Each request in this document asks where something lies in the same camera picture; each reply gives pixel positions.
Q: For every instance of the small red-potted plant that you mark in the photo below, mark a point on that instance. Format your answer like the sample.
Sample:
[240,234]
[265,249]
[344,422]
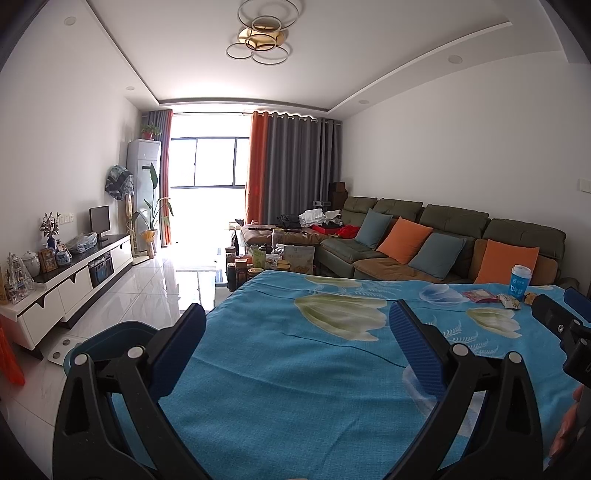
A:
[148,132]

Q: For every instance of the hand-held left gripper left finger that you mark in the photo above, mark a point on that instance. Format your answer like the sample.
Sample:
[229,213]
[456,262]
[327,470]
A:
[184,341]

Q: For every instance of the framed picture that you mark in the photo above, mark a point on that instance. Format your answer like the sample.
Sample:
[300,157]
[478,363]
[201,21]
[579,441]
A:
[47,261]

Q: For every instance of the dark coffee table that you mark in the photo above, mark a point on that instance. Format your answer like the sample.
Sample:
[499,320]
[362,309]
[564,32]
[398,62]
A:
[231,277]

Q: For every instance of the white clothes pile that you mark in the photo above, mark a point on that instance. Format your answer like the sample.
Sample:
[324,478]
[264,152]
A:
[319,217]

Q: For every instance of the gray orange curtain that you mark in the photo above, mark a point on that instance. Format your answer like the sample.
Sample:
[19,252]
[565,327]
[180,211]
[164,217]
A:
[160,157]
[295,161]

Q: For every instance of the white bathroom scale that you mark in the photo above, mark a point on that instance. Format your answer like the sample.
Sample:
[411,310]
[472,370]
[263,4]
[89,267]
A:
[60,353]

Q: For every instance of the white wall switch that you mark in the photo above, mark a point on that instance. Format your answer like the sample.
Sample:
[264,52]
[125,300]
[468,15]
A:
[585,185]

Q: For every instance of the blue white cup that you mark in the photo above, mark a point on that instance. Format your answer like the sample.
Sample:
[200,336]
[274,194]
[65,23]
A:
[521,282]

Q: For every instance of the small snack wrapper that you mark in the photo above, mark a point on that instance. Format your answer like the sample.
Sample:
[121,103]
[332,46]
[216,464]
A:
[510,302]

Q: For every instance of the blue white porcelain jar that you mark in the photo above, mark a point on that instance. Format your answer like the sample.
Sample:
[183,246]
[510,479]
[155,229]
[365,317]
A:
[63,258]

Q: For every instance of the green brown sofa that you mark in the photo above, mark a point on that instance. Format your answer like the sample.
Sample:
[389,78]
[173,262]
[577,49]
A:
[452,217]

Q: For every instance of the small plant in blue vase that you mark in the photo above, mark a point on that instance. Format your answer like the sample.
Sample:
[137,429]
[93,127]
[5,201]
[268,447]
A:
[50,228]

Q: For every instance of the glass ship model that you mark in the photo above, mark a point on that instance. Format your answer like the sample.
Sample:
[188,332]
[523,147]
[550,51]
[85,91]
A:
[18,279]

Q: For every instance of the white standing air conditioner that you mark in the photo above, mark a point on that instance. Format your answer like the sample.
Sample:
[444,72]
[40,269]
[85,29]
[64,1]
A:
[141,184]

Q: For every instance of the red plastic bag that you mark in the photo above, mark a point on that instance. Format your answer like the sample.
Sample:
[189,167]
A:
[11,355]

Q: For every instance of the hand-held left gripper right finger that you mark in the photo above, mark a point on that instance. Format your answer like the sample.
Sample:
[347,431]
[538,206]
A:
[415,350]

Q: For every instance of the orange cushion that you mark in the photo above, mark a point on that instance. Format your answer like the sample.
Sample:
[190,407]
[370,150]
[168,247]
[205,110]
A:
[404,240]
[505,263]

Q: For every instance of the orange snack wrapper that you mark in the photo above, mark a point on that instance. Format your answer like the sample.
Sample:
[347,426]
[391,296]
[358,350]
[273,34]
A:
[531,299]

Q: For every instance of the white ceramic jar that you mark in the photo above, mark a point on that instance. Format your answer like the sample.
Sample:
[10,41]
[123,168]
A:
[30,264]

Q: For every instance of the blue cushion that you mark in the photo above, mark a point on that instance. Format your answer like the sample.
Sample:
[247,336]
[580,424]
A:
[373,227]
[437,255]

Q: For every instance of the covered standing fan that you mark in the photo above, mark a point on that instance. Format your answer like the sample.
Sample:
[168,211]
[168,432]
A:
[119,182]

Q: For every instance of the large window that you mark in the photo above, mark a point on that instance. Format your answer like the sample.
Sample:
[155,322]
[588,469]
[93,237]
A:
[207,161]

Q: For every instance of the red flat box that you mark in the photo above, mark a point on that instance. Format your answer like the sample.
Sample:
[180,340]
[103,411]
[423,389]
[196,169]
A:
[325,228]

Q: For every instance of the clear plastic bag bundle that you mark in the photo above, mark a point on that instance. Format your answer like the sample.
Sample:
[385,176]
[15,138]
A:
[83,242]

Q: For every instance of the kraft paper bag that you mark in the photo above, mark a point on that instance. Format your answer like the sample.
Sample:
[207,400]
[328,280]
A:
[299,261]

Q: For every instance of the white TV cabinet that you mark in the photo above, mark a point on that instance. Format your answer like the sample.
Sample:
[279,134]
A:
[74,281]

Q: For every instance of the tall leafy potted plant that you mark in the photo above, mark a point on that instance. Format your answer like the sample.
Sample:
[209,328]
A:
[154,212]

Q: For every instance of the person's right hand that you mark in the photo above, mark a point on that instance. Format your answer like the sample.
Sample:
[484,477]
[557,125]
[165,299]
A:
[563,438]

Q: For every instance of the red cloth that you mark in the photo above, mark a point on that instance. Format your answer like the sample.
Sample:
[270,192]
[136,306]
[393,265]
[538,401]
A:
[350,231]

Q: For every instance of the black monitor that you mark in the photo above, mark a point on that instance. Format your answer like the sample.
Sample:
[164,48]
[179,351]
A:
[99,220]

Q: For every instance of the red snack packet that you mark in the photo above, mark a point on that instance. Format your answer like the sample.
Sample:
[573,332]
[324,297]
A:
[481,296]

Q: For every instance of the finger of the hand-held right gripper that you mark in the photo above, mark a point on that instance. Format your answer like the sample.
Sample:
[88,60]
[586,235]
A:
[551,314]
[579,302]

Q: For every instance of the blue floral blanket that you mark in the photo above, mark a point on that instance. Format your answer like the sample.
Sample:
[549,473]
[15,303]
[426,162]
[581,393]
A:
[300,369]

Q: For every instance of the cluster of glass jars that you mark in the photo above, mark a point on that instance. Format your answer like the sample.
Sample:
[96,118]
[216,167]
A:
[251,270]

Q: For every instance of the brown cardboard boxes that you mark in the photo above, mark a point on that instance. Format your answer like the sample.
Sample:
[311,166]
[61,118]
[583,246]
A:
[337,194]

